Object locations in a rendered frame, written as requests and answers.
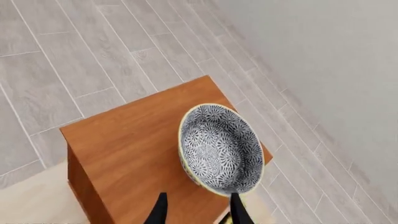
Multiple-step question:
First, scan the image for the patterned black and white bowl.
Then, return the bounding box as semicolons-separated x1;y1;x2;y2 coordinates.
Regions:
177;103;264;196

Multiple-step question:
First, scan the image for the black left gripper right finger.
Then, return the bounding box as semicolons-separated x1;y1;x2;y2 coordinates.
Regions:
229;192;255;224

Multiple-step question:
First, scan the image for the wooden cabinet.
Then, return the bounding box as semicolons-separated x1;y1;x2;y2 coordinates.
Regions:
59;75;274;224

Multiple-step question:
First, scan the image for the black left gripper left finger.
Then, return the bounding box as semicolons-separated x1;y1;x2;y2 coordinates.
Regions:
145;192;168;224

